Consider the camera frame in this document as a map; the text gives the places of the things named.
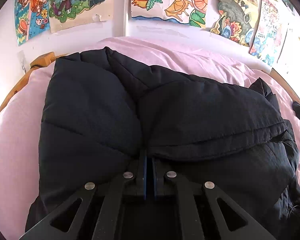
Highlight black puffer jacket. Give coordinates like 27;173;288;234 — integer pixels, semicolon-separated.
25;48;300;239

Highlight red-haired mermaid drawing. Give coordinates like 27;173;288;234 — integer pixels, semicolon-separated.
14;0;50;46

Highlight white wall socket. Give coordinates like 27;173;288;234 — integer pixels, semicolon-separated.
17;50;27;74

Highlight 2024 calendar drawing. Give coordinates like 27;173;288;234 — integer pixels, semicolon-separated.
249;0;288;66

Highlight wooden bed frame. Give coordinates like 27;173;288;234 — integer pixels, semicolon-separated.
0;52;300;112

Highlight pink duvet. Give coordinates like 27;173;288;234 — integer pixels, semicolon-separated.
0;37;300;239

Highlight orange slices drawing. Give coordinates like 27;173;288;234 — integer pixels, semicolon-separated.
131;0;209;28

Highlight landscape hill drawing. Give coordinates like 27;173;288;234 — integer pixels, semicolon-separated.
210;0;260;47

